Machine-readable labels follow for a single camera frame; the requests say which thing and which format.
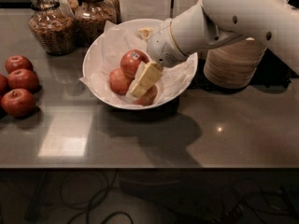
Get red apple at edge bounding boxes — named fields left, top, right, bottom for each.
left=0, top=74, right=9, bottom=95

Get front stack paper bowls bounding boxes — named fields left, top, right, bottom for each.
left=204, top=38, right=266, bottom=90

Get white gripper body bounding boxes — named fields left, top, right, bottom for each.
left=147, top=19, right=188, bottom=68

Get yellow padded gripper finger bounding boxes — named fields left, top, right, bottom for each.
left=126, top=62, right=164, bottom=99
left=137, top=27, right=153, bottom=41

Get apple with sticker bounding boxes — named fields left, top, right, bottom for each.
left=121, top=49, right=150, bottom=78

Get red apple top left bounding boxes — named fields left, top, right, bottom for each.
left=5, top=55, right=34, bottom=74

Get red apple front left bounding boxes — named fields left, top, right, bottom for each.
left=1, top=89, right=36, bottom=118

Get apple in bowl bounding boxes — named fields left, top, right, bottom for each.
left=134, top=85, right=158, bottom=106
left=108, top=68, right=133, bottom=95

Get left glass cereal jar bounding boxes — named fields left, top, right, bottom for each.
left=28, top=0, right=76, bottom=55

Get black floor cable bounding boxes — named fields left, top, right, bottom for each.
left=59, top=169, right=135, bottom=224

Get front apple in bowl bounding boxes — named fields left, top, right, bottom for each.
left=134, top=85, right=158, bottom=106

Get left apple in bowl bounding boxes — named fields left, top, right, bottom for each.
left=108, top=68, right=133, bottom=95

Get glass cereal jar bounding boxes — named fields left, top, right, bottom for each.
left=28, top=0, right=76, bottom=55
left=75, top=0, right=117, bottom=44

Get red apple middle left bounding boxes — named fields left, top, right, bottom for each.
left=7, top=68, right=39, bottom=92

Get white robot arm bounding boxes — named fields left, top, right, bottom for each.
left=126, top=0, right=299, bottom=101

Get white paper liner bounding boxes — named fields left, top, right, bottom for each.
left=78, top=20, right=197, bottom=107

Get right glass cereal jar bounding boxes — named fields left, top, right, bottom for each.
left=75, top=0, right=117, bottom=44

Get white bowl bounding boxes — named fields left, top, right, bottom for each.
left=82, top=18, right=199, bottom=111

